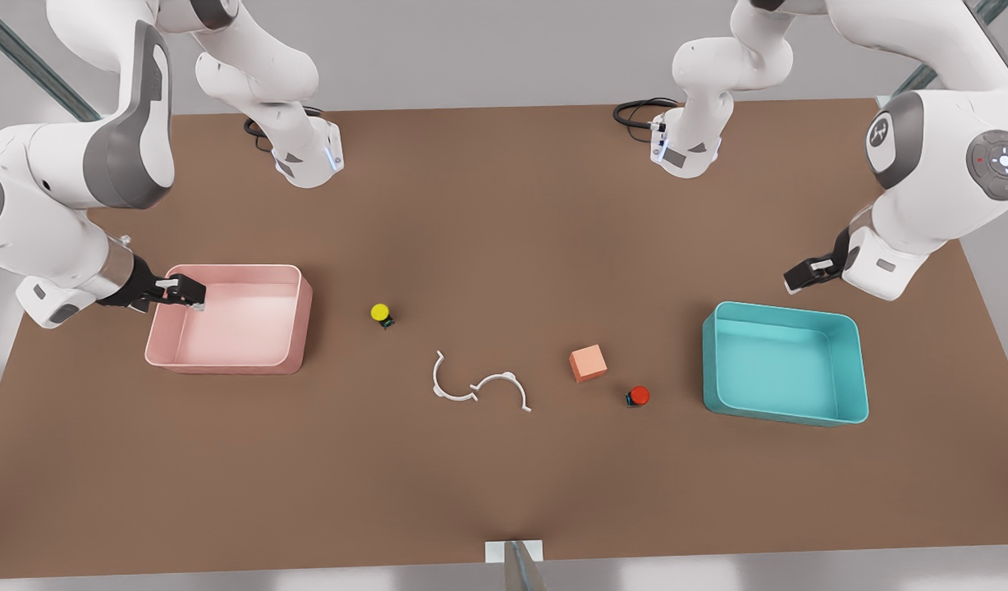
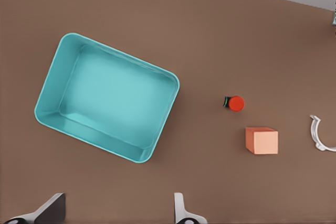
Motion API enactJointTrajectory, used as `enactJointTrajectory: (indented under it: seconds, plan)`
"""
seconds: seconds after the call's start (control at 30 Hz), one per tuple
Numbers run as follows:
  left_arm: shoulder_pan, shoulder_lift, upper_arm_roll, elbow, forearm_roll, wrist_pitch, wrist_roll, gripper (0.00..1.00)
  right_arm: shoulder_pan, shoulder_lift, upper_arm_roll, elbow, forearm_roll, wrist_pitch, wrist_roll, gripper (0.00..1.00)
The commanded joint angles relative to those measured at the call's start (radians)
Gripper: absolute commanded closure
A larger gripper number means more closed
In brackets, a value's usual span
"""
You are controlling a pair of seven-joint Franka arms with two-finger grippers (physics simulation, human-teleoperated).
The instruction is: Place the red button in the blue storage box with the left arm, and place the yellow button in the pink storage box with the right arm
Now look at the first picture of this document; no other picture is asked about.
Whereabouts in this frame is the pink storage box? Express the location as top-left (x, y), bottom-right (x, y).
top-left (144, 263), bottom-right (314, 375)

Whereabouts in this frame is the blue storage box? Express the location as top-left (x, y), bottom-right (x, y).
top-left (702, 301), bottom-right (870, 428)

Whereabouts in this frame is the orange cube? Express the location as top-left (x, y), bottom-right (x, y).
top-left (569, 344), bottom-right (609, 383)

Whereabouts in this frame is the black cable loop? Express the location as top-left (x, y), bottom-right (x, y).
top-left (243, 105), bottom-right (325, 154)
top-left (612, 97), bottom-right (680, 143)

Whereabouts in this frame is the white curved half-ring clip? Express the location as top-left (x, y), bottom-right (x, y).
top-left (432, 350), bottom-right (479, 404)
top-left (470, 372), bottom-right (533, 414)

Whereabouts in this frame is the silver frame post with foot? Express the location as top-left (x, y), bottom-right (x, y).
top-left (484, 539), bottom-right (549, 591)

